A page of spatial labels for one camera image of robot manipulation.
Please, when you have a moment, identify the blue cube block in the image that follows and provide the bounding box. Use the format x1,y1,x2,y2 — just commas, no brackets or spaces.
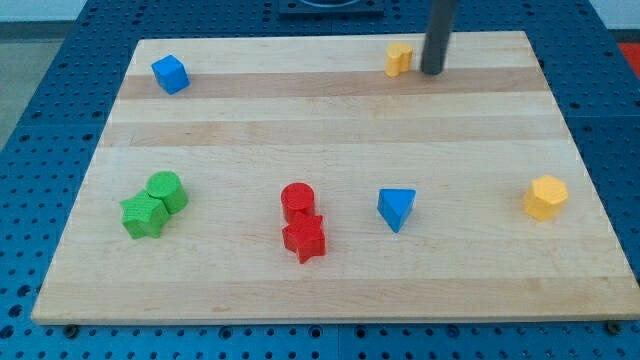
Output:
151,55,190,95

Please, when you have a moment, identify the green cylinder block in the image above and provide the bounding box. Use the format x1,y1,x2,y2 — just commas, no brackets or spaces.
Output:
146,171,188,214

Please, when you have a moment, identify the red star block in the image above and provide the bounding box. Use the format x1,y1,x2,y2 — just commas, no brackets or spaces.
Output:
282,213,326,264

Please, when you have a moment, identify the yellow heart block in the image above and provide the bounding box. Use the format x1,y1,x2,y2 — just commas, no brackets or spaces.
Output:
385,42,413,77

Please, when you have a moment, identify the red cylinder block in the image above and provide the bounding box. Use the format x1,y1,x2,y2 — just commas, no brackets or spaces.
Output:
281,182,315,223

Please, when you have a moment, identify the wooden board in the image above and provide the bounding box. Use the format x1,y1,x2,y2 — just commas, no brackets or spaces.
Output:
32,32,639,325

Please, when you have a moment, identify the blue triangle block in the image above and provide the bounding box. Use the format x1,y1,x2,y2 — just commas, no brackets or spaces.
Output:
377,188,416,233

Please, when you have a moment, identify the green star block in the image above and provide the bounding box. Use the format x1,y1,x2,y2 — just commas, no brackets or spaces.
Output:
120,190,171,239

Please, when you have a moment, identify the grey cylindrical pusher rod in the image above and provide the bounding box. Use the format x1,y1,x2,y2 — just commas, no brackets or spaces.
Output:
421,0,459,75

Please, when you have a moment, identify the yellow hexagon block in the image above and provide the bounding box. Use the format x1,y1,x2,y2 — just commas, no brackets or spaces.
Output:
523,175,569,221

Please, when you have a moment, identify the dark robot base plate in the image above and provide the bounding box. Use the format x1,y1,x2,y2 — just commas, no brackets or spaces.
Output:
276,0,385,17

